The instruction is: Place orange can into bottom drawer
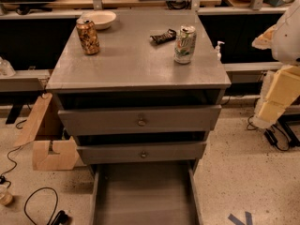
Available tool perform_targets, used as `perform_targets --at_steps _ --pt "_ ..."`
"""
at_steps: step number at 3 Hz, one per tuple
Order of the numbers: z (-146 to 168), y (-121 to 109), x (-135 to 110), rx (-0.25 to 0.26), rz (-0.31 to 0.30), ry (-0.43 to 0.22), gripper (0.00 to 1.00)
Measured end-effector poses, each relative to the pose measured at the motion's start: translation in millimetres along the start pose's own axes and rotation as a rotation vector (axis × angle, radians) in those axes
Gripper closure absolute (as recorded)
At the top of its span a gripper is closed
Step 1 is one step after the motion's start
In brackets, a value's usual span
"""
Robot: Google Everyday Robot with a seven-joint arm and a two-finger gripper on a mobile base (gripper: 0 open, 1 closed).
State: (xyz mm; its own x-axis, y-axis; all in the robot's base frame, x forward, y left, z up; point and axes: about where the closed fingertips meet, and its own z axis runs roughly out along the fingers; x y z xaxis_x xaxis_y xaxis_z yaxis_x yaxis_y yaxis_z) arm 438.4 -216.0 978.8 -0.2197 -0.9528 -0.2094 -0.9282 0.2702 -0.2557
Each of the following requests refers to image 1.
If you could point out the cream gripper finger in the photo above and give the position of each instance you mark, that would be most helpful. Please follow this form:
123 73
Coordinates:
279 90

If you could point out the orange soda can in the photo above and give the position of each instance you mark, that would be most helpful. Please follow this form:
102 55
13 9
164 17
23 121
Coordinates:
88 36

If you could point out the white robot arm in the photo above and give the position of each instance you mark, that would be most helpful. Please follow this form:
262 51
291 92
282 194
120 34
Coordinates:
283 38

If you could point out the grey top drawer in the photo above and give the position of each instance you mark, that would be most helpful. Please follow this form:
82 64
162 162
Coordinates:
139 120

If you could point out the grey drawer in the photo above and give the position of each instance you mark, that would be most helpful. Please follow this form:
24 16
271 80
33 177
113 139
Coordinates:
141 152
149 193
139 120

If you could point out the green white soda can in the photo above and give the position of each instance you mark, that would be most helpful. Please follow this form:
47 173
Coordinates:
185 44

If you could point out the grey drawer cabinet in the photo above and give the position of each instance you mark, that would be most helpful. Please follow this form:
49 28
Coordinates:
130 71

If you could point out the grey bottom drawer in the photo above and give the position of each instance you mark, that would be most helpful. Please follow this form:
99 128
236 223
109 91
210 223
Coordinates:
149 193

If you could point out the grey middle drawer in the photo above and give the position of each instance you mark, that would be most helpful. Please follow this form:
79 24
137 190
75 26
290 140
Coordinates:
141 152

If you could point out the white pump bottle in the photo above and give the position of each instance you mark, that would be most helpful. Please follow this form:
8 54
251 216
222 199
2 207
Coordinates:
218 49

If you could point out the dark snack wrapper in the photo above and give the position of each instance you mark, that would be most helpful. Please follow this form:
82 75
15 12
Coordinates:
169 35

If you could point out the white bowl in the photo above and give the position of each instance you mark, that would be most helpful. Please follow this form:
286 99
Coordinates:
102 19

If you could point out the wooden block stand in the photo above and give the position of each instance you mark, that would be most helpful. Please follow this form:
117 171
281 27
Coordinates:
44 130

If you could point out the clear plastic cup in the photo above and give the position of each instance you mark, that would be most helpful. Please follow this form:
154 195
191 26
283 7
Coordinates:
5 196

